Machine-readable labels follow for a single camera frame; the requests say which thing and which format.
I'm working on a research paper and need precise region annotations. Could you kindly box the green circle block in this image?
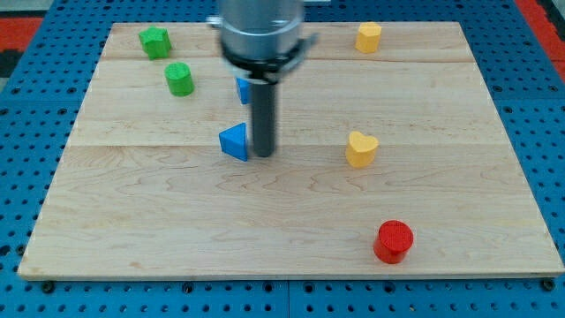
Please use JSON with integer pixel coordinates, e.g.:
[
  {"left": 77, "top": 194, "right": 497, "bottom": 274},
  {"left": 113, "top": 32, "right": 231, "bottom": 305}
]
[{"left": 164, "top": 62, "right": 194, "bottom": 96}]

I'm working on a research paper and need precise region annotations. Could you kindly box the blue block behind rod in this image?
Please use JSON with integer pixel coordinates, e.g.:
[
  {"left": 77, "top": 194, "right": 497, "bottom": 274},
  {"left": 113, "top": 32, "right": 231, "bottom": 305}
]
[{"left": 236, "top": 78, "right": 250, "bottom": 105}]

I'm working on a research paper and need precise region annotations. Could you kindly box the green star block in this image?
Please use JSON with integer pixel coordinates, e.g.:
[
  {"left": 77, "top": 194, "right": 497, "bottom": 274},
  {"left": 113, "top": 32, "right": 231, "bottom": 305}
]
[{"left": 139, "top": 26, "right": 172, "bottom": 60}]

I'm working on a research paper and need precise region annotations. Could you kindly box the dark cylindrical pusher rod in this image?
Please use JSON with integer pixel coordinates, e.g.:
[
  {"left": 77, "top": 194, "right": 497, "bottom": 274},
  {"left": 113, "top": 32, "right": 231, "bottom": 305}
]
[{"left": 250, "top": 84, "right": 276, "bottom": 157}]

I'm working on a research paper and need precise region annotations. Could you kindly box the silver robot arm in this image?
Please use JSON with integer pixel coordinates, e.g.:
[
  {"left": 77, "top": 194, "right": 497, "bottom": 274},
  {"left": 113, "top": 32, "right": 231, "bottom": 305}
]
[{"left": 207, "top": 0, "right": 319, "bottom": 85}]

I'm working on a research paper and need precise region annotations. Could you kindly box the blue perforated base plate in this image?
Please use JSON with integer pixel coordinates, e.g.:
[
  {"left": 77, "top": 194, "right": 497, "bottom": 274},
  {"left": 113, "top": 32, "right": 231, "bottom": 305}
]
[{"left": 1, "top": 1, "right": 564, "bottom": 317}]

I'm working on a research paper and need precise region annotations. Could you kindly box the blue triangle block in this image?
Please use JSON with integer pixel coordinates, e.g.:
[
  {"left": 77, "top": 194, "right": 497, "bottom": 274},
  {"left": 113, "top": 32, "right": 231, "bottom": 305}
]
[{"left": 219, "top": 123, "right": 248, "bottom": 162}]

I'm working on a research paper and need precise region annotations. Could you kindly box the red circle block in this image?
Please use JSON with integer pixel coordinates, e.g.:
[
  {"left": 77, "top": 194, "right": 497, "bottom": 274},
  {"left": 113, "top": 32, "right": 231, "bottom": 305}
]
[{"left": 373, "top": 220, "right": 414, "bottom": 264}]

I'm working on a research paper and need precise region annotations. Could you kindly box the wooden board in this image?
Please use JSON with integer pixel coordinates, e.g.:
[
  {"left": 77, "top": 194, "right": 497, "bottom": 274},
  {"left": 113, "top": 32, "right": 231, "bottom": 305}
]
[{"left": 19, "top": 22, "right": 564, "bottom": 281}]

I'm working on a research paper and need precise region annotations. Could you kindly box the yellow heart block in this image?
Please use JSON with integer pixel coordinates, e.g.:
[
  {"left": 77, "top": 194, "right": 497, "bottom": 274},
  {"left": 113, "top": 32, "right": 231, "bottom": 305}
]
[{"left": 345, "top": 131, "right": 380, "bottom": 169}]

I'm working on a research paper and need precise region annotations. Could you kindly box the yellow hexagon block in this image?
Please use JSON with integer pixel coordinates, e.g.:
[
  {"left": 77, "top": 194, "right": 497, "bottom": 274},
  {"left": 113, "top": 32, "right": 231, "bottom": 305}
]
[{"left": 355, "top": 22, "right": 382, "bottom": 54}]

